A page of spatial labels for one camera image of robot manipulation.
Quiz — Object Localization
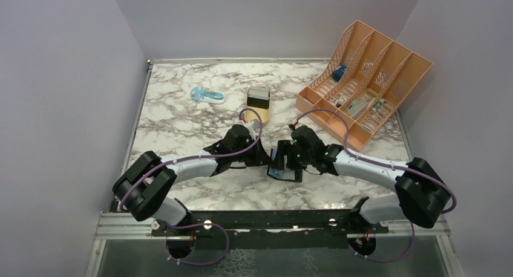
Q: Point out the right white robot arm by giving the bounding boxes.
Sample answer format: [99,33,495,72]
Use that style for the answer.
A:
[289,126,450,233]

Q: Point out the purple cable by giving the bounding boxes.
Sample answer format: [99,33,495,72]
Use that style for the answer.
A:
[119,108,263,266]
[288,108,458,264]

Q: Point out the orange file organizer rack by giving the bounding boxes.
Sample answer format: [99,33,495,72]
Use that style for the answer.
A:
[295,20,433,151]

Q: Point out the blue blister pack item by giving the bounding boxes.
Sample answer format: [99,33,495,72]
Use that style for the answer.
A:
[189,86,227,105]

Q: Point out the gold oval tray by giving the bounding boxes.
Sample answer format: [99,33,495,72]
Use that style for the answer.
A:
[246,86,270,126]

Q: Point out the grey pouch in rack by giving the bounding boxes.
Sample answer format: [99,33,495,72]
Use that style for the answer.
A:
[347,99,369,120]

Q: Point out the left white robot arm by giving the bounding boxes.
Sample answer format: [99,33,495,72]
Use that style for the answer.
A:
[112,124,272,235]

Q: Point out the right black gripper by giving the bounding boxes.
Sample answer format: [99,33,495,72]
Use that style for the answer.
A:
[272,139,313,170]

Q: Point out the black card holder wallet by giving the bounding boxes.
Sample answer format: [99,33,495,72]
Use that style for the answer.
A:
[267,140,304,183]

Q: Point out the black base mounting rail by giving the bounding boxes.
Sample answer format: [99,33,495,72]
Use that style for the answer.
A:
[151,209,389,250]

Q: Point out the blue round object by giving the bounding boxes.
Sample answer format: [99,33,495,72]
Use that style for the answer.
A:
[332,65,347,82]

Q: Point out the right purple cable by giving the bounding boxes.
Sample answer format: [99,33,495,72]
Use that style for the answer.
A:
[288,108,458,264]

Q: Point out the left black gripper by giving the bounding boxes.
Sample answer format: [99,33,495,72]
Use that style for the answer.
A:
[231,137,273,168]

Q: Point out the small box in rack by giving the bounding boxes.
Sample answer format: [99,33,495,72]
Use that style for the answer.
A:
[328,94,348,108]

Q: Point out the black credit card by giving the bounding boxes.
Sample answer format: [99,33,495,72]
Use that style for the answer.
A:
[246,95,270,109]

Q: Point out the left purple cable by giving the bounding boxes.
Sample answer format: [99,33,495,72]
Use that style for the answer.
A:
[119,108,263,266]

